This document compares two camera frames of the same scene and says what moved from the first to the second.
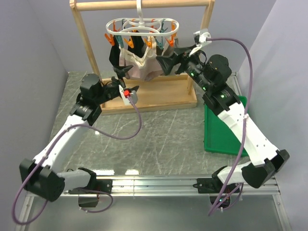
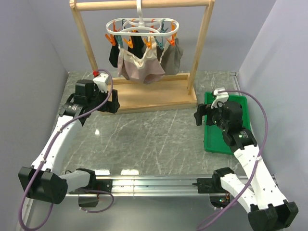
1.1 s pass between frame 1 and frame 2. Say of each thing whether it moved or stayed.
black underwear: stayed
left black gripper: moved
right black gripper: moved
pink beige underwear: stayed
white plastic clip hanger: stayed
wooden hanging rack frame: stayed
